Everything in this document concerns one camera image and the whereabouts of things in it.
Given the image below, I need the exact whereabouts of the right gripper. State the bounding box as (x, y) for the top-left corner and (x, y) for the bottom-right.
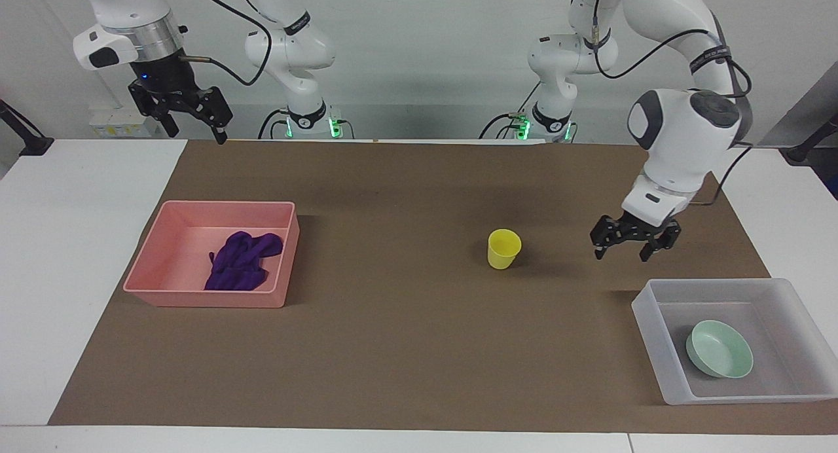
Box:
(128, 52), (234, 146)

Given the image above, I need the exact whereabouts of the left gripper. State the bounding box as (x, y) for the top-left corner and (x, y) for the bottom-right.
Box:
(590, 213), (682, 263)

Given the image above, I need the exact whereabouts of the translucent white plastic box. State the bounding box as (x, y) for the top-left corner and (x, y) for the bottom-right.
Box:
(630, 278), (838, 407)

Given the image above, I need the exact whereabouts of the pink plastic box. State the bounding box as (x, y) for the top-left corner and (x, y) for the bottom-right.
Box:
(123, 200), (301, 309)

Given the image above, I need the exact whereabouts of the yellow plastic cup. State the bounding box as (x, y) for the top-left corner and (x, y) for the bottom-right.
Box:
(486, 228), (523, 270)

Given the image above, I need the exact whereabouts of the light green bowl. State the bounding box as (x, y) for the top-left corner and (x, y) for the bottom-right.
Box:
(685, 319), (755, 380)

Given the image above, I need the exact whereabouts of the black stand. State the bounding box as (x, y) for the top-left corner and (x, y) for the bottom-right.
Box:
(0, 99), (55, 157)
(784, 111), (838, 166)

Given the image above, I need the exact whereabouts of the purple cloth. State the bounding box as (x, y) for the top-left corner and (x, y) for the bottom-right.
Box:
(204, 231), (285, 292)

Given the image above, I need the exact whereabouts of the white wall socket strip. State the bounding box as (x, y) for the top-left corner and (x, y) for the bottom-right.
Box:
(88, 107), (160, 139)

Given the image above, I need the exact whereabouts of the black cable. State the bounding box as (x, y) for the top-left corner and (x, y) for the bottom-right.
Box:
(257, 108), (290, 140)
(591, 7), (721, 81)
(178, 0), (273, 87)
(687, 21), (755, 207)
(479, 80), (544, 140)

